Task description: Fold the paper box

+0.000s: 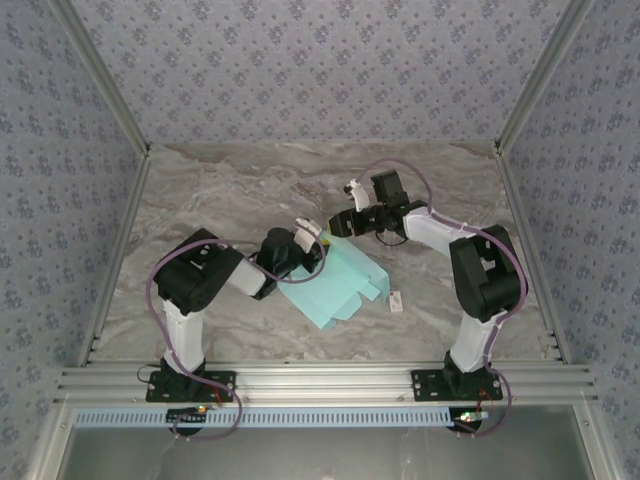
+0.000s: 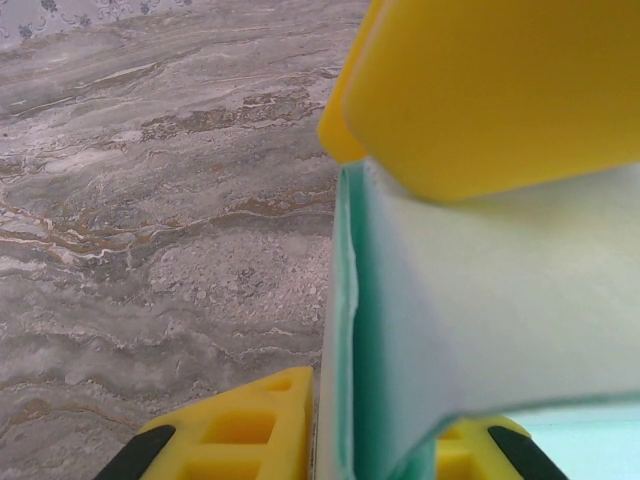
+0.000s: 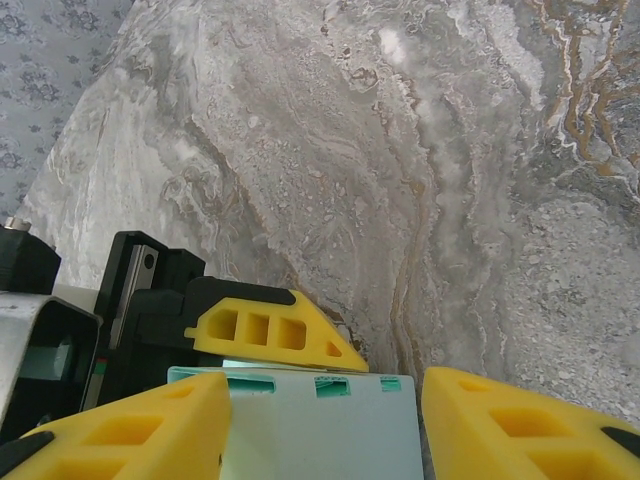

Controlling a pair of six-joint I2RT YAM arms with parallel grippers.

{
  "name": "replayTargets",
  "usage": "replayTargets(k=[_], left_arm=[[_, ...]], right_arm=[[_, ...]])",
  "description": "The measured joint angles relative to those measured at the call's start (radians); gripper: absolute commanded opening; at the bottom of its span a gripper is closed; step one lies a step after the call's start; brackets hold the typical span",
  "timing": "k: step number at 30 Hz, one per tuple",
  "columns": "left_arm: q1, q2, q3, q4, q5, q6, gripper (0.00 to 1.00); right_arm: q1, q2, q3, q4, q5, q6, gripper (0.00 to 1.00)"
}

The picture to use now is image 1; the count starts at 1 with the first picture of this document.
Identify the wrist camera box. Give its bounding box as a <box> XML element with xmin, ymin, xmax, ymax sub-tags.
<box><xmin>293</xmin><ymin>217</ymin><xmax>324</xmax><ymax>249</ymax></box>
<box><xmin>343</xmin><ymin>178</ymin><xmax>372</xmax><ymax>211</ymax></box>

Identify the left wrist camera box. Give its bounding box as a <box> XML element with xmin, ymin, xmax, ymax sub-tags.
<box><xmin>293</xmin><ymin>217</ymin><xmax>324</xmax><ymax>249</ymax></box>

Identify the light blue paper box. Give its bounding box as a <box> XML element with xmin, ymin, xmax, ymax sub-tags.
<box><xmin>276</xmin><ymin>234</ymin><xmax>390</xmax><ymax>331</ymax></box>

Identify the aluminium frame post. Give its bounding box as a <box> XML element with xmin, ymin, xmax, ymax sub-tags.
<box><xmin>48</xmin><ymin>0</ymin><xmax>152</xmax><ymax>157</ymax></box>
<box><xmin>493</xmin><ymin>0</ymin><xmax>599</xmax><ymax>157</ymax></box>

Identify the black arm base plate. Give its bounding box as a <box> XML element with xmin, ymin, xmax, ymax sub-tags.
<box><xmin>410</xmin><ymin>368</ymin><xmax>504</xmax><ymax>403</ymax></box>
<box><xmin>146</xmin><ymin>370</ymin><xmax>237</xmax><ymax>403</ymax></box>

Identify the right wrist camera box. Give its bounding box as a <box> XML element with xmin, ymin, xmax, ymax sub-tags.
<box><xmin>343</xmin><ymin>178</ymin><xmax>372</xmax><ymax>211</ymax></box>

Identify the aluminium table side rail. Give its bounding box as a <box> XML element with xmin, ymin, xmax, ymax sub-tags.
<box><xmin>74</xmin><ymin>149</ymin><xmax>154</xmax><ymax>369</ymax></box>
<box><xmin>494</xmin><ymin>149</ymin><xmax>571</xmax><ymax>365</ymax></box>

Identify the wide aluminium frame rail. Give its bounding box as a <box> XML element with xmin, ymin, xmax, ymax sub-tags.
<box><xmin>53</xmin><ymin>363</ymin><xmax>599</xmax><ymax>405</ymax></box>

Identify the small circuit board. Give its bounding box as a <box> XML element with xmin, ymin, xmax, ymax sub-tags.
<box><xmin>166</xmin><ymin>407</ymin><xmax>209</xmax><ymax>424</ymax></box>
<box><xmin>452</xmin><ymin>409</ymin><xmax>489</xmax><ymax>426</ymax></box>

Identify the slotted pale blue cable duct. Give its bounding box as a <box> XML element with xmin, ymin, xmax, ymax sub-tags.
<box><xmin>73</xmin><ymin>407</ymin><xmax>451</xmax><ymax>430</ymax></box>

